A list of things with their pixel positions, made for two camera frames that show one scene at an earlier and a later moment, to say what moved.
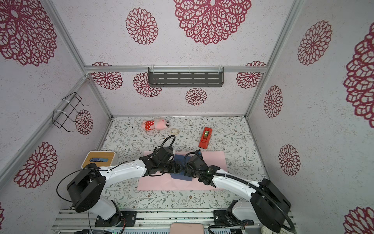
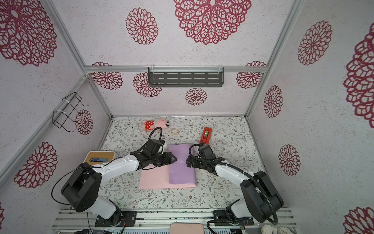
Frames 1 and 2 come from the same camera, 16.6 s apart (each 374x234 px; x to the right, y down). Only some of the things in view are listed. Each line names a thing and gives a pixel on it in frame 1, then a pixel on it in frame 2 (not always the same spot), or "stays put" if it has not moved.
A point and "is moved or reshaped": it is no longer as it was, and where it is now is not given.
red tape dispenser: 205,138 stays put
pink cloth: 158,181 is moved or reshaped
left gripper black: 177,165 -> 168,159
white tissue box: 101,158 stays put
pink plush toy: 159,124 stays put
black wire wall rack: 59,118 stays put
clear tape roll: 175,131 stays put
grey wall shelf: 186,77 stays put
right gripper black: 187,169 -> 190,160
